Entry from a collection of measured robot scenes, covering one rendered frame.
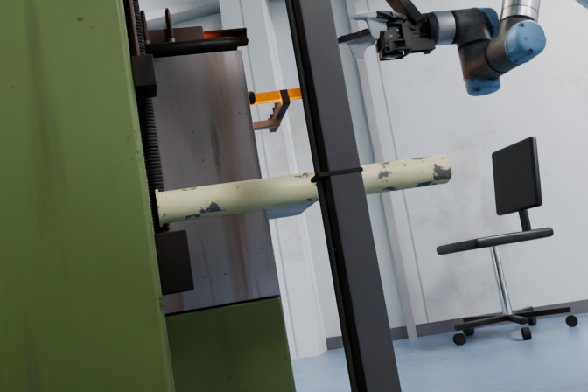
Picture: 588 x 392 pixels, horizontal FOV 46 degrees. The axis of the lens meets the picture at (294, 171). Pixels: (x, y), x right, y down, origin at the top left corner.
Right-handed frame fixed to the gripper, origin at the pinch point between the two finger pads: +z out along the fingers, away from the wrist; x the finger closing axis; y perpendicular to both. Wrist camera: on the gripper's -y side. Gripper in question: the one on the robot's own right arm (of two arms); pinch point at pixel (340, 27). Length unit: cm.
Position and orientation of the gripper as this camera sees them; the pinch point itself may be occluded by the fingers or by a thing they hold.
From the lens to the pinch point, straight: 152.2
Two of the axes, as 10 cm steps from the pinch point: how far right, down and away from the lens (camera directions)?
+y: 1.6, 9.7, -1.5
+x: -1.9, 1.8, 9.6
